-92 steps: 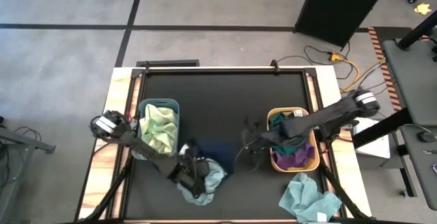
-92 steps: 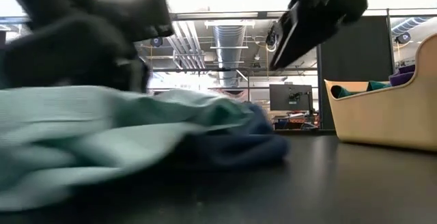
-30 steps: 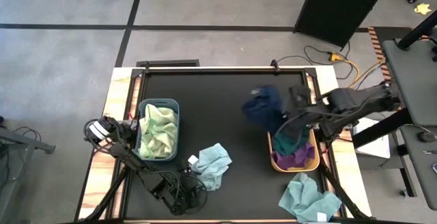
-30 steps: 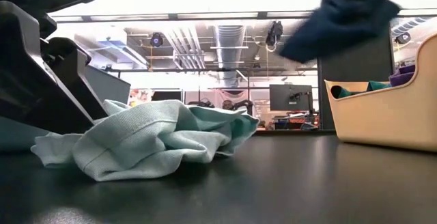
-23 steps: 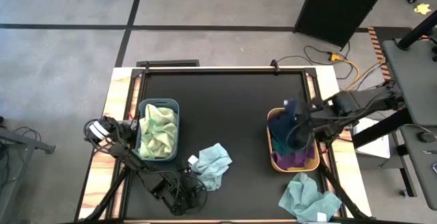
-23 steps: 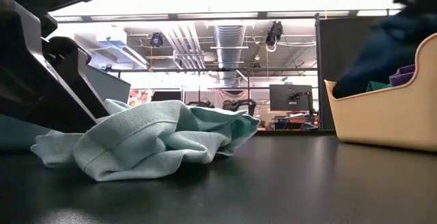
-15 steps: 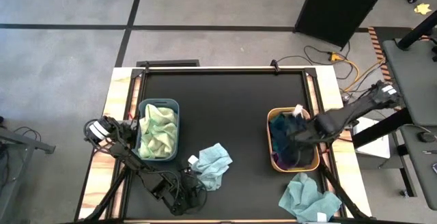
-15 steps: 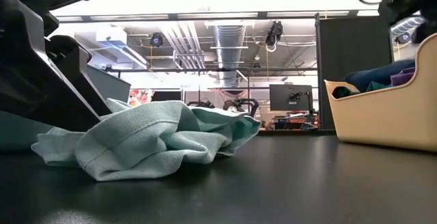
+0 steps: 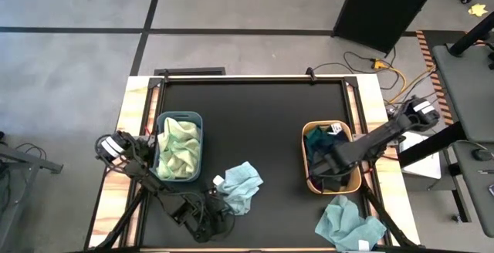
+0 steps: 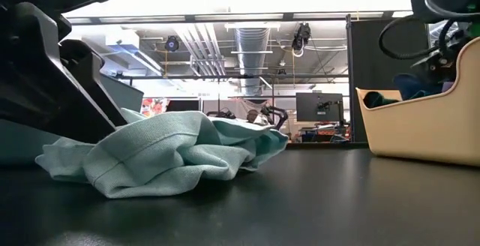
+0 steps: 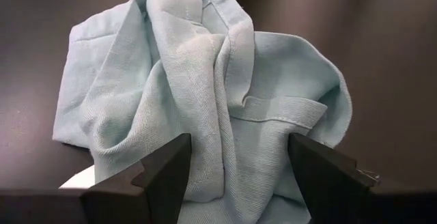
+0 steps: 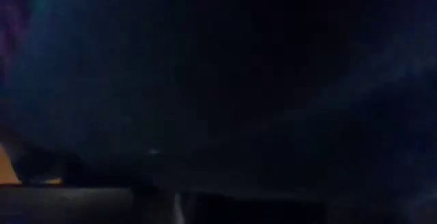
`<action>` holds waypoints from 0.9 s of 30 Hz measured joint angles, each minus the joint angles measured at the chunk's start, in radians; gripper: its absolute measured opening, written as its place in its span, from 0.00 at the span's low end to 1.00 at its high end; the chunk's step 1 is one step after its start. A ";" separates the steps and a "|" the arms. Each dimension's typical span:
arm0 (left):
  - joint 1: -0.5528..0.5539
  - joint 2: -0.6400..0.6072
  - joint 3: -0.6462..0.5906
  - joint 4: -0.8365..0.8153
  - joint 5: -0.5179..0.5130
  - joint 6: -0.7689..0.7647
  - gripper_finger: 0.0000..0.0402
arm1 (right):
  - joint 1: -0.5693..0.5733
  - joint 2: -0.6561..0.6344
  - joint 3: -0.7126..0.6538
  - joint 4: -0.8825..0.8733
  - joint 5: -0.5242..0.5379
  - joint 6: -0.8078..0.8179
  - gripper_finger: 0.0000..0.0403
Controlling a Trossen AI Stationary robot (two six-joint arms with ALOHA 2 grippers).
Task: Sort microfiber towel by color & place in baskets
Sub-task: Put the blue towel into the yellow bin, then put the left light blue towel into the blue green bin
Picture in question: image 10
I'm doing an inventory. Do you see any dark green microfiber towel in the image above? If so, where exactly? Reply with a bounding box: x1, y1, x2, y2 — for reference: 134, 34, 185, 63
362, 91, 395, 110

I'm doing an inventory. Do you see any round black ceiling camera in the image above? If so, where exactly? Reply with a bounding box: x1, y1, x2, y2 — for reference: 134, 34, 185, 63
164, 35, 180, 53

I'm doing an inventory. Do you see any silver ventilation duct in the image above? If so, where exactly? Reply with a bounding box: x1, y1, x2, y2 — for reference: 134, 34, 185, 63
234, 27, 271, 94

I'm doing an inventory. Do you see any beige plastic basket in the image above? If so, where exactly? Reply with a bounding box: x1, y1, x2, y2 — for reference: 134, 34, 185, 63
355, 35, 480, 167

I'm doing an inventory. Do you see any light teal microfiber towel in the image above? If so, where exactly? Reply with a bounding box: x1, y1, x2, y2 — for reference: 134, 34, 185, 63
35, 107, 290, 200

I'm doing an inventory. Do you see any black horizontal pipe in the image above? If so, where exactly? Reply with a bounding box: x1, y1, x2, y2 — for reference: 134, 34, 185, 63
112, 73, 350, 81

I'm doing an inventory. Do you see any grey horizontal frame rail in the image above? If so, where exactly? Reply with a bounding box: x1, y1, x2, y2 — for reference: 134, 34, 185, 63
63, 10, 413, 25

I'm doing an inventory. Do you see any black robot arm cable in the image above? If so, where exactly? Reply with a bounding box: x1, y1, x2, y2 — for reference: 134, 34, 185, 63
378, 15, 457, 61

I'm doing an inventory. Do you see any person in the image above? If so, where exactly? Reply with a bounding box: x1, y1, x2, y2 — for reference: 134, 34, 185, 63
245, 109, 272, 126

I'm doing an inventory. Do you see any dark teal microfiber towel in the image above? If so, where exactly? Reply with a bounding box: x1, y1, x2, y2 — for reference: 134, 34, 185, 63
392, 73, 444, 101

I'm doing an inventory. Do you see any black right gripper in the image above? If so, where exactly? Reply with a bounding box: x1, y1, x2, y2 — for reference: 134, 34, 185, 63
412, 31, 470, 84

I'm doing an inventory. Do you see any blue-grey plastic basket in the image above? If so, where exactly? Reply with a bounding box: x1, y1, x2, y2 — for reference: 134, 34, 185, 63
0, 72, 145, 167

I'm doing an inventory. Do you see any colourful floral fabric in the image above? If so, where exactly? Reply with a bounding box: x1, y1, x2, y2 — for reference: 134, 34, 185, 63
140, 97, 170, 118

